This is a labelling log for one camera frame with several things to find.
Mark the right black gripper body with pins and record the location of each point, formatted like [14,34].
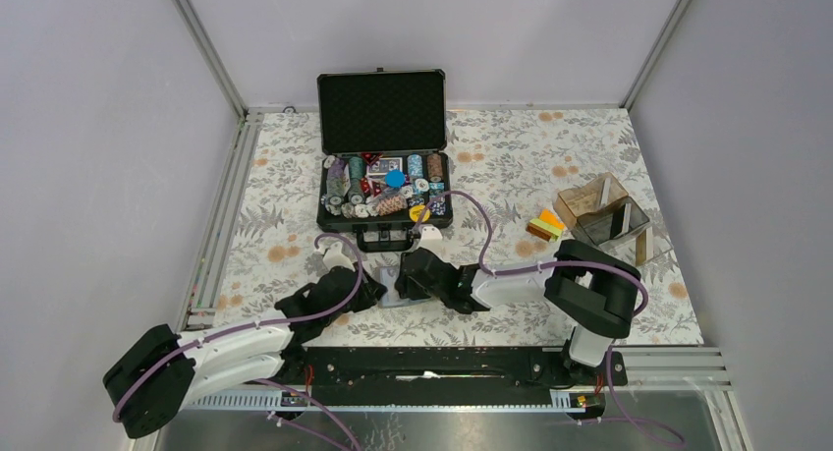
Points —
[412,290]

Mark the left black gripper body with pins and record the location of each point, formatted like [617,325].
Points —
[365,300]

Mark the beige card holder wallet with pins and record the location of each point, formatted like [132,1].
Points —
[392,298]

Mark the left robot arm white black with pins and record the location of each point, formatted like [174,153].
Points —
[165,371]

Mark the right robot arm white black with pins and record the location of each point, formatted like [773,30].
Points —
[599,292]

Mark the playing card deck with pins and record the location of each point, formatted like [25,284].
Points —
[384,165]

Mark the clear acrylic card box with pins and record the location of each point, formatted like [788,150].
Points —
[603,214]

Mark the yellow round dealer chip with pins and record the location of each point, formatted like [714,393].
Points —
[419,213]

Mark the blue round chip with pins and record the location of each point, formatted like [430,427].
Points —
[395,178]

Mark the black poker chip case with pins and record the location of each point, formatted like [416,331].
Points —
[368,115]

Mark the orange yellow sticky note stack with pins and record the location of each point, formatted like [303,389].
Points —
[546,226]

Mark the floral patterned table mat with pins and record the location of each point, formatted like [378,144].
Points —
[506,166]

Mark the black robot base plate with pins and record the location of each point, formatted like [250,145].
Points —
[441,376]

